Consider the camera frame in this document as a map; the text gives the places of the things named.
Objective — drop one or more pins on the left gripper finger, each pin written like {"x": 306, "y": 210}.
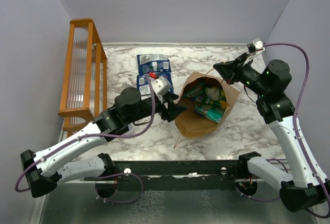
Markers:
{"x": 170, "y": 97}
{"x": 174, "y": 110}

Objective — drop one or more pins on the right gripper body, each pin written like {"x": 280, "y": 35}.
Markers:
{"x": 247, "y": 75}

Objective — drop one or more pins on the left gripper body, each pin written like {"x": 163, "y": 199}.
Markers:
{"x": 160, "y": 107}

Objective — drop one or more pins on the brown paper bag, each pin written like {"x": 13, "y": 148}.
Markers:
{"x": 192, "y": 125}

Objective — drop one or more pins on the blue snack bag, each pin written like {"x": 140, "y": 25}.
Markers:
{"x": 155, "y": 63}
{"x": 143, "y": 87}

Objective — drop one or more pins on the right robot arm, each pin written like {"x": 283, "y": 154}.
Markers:
{"x": 307, "y": 185}

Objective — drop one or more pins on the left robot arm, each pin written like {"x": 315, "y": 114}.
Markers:
{"x": 45, "y": 170}

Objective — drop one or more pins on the green yellow snack bag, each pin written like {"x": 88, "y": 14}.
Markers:
{"x": 208, "y": 95}

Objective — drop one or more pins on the teal snack packet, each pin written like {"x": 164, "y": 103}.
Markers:
{"x": 212, "y": 113}

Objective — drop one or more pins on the wooden dish rack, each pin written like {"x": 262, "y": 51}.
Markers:
{"x": 84, "y": 89}

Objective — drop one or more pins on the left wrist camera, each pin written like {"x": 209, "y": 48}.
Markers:
{"x": 160, "y": 83}

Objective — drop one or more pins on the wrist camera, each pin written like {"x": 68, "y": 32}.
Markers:
{"x": 160, "y": 83}
{"x": 255, "y": 48}

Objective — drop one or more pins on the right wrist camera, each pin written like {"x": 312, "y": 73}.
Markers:
{"x": 255, "y": 48}

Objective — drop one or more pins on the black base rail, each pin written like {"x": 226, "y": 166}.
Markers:
{"x": 132, "y": 176}

